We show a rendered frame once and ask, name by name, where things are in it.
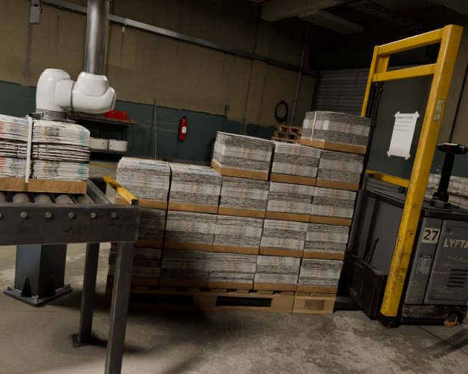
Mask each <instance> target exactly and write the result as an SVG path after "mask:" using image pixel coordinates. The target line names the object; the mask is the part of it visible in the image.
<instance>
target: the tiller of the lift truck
mask: <svg viewBox="0 0 468 374"><path fill-rule="evenodd" d="M438 150H439V151H442V152H443V153H448V154H447V155H446V159H445V162H444V165H443V171H442V174H441V179H440V182H439V186H438V191H437V193H438V200H439V199H440V196H441V194H442V193H444V192H447V189H448V185H449V179H450V176H451V172H452V167H453V163H454V159H455V154H466V153H467V152H468V148H467V147H466V146H462V145H458V144H450V143H444V144H440V145H439V146H438Z"/></svg>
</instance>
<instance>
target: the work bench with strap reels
mask: <svg viewBox="0 0 468 374"><path fill-rule="evenodd" d="M114 110H117V109H114ZM114 110H112V111H108V112H105V116H104V117H96V116H90V115H87V114H77V119H83V120H90V121H96V122H107V123H113V124H119V125H125V126H126V132H125V140H124V141H122V140H106V139H103V138H95V137H90V140H89V144H88V145H89V146H90V149H91V150H89V151H94V152H103V153H112V154H122V155H123V157H126V154H128V155H131V158H134V147H135V140H136V133H137V124H139V122H132V121H129V120H127V116H128V113H127V112H124V111H119V110H118V111H114ZM68 118H73V119H76V114H71V113H68ZM129 125H130V126H134V132H133V139H132V147H131V151H129V150H128V142H127V139H128V131H129Z"/></svg>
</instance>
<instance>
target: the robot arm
mask: <svg viewBox="0 0 468 374"><path fill-rule="evenodd" d="M109 1H111V0H88V10H87V24H86V37H85V62H84V72H82V73H81V74H80V75H79V77H78V80H77V82H75V81H72V80H71V77H70V76H69V75H68V74H67V73H66V72H64V71H63V70H57V69H46V70H45V71H44V72H43V73H42V75H41V76H40V78H39V81H38V85H37V90H36V113H29V115H26V118H28V117H31V119H37V120H44V121H51V122H65V123H70V124H76V122H75V121H73V120H70V119H68V110H75V111H81V112H86V113H92V114H101V113H105V112H108V111H112V110H113V109H114V105H115V101H116V97H117V95H116V93H115V90H114V89H113V88H112V87H109V84H108V79H107V77H106V76H105V75H103V73H104V63H105V44H106V33H107V26H108V6H109ZM31 2H32V7H31V9H30V24H40V13H43V9H42V0H31Z"/></svg>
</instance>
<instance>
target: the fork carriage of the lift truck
mask: <svg viewBox="0 0 468 374"><path fill-rule="evenodd" d="M344 253H345V256H344V260H341V261H342V262H344V263H343V266H342V269H341V272H340V277H339V283H338V286H339V287H340V291H341V292H342V293H343V294H344V295H346V296H347V297H352V298H353V299H354V300H355V301H356V302H357V306H358V307H359V308H360V309H361V310H362V311H363V312H364V313H365V314H366V315H367V316H368V317H370V316H374V317H375V315H376V311H377V305H378V302H379V298H380V292H381V289H382V285H383V279H384V275H385V274H384V273H383V272H381V271H380V270H379V269H377V268H376V267H374V266H372V265H371V264H370V263H368V262H367V261H365V260H363V259H362V258H361V257H359V256H358V255H356V254H355V253H353V252H352V251H351V250H349V249H347V248H345V252H344Z"/></svg>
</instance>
